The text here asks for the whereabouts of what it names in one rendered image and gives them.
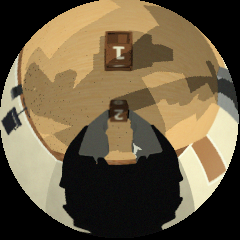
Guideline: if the brown wooden number cube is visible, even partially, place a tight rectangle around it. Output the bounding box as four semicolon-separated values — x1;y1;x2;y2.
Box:
109;100;129;122
106;43;132;67

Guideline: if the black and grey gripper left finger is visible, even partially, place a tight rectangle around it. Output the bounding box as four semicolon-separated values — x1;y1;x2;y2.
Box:
59;109;110;189

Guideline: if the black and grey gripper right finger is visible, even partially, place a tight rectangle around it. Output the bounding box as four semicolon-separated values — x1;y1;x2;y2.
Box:
128;109;183;182

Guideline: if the brown wooden tray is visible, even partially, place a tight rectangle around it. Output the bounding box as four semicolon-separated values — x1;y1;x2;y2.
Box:
104;31;133;71

